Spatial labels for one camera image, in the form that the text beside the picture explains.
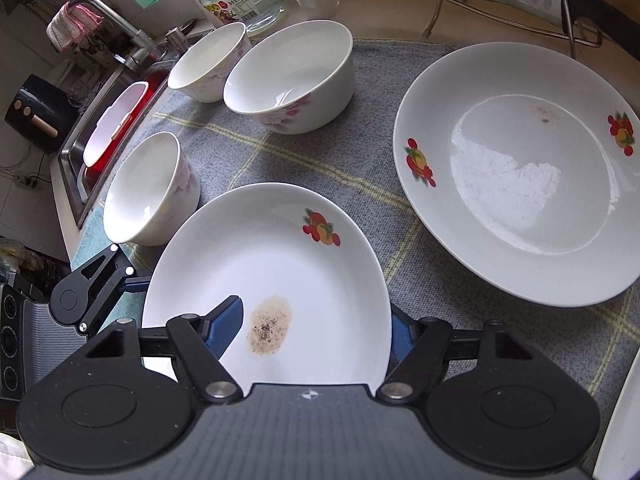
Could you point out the white power strip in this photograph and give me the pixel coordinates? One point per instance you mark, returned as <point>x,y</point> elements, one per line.
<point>26,181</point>

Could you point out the chrome faucet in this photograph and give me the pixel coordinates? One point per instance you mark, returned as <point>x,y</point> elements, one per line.
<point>120,22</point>

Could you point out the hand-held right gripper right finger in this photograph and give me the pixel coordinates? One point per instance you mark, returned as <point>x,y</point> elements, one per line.
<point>400,335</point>

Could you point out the white plastic tray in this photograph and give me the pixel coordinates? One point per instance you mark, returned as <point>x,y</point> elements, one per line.
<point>112,125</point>

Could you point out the red plastic basin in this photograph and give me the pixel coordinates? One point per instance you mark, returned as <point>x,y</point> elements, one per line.
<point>150,90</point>

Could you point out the small white fruit-print plate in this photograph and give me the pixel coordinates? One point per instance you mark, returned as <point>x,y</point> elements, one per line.
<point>280,270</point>

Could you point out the large white fruit-print plate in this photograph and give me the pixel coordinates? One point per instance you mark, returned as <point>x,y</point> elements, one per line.
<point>525,185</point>

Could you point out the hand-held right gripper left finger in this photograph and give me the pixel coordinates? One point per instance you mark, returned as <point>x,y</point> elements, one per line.
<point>227,325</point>

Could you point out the grey and teal checked towel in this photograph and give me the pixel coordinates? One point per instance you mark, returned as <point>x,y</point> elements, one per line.
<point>325,160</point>

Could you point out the large white floral bowl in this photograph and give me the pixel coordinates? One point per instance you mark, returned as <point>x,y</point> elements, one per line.
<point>290,70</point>

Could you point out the pink and white cloth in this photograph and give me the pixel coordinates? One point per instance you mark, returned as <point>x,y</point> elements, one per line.
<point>70,27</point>

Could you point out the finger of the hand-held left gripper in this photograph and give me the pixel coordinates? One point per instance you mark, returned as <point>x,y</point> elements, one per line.
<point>136,285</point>

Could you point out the black air fryer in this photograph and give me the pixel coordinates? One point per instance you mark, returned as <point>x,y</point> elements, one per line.
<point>35,105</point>

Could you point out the chrome sink knob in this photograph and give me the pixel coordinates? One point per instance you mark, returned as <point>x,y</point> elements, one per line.
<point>175,37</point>

